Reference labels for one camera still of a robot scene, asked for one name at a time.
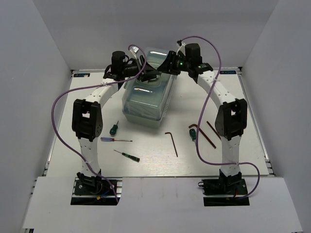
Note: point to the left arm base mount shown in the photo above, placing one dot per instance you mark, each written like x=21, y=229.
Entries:
x=95, y=191

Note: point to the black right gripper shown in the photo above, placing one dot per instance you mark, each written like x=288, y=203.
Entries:
x=179, y=56

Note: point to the thick brown hex key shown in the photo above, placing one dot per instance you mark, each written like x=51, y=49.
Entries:
x=192, y=126

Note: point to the black green precision screwdriver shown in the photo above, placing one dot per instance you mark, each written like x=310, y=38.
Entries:
x=133, y=158

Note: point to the stubby green screwdriver orange cap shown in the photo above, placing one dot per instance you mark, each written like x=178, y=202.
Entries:
x=192, y=133

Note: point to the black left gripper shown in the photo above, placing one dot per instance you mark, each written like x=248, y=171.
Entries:
x=148, y=73

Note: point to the blue red handled screwdriver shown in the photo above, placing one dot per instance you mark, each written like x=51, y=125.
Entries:
x=110, y=139

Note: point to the small dark hex key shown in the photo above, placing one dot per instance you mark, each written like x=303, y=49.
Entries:
x=174, y=146

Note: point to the green cantilever toolbox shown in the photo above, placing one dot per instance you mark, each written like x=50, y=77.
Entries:
x=146, y=103

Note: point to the long brown hex key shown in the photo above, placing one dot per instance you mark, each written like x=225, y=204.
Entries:
x=214, y=130

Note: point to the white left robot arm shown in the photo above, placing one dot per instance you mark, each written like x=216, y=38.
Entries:
x=87, y=121

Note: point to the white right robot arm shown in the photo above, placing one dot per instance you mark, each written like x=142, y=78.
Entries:
x=231, y=119

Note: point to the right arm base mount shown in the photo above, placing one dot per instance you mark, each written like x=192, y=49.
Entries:
x=224, y=192

